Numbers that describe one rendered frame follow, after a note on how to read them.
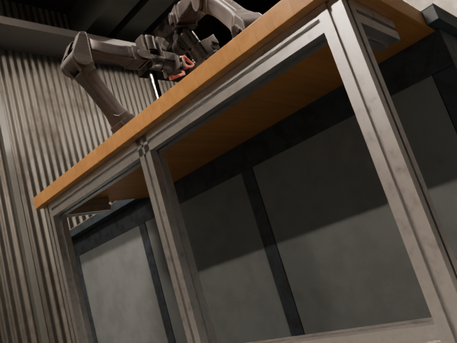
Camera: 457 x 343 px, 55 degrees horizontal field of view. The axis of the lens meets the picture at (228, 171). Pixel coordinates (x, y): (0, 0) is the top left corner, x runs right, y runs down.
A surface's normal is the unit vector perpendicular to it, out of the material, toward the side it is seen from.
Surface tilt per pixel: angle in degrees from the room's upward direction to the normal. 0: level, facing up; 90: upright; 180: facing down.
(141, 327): 90
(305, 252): 90
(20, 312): 90
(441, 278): 90
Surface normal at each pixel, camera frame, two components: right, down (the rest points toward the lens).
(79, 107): 0.68, -0.35
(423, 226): -0.68, 0.04
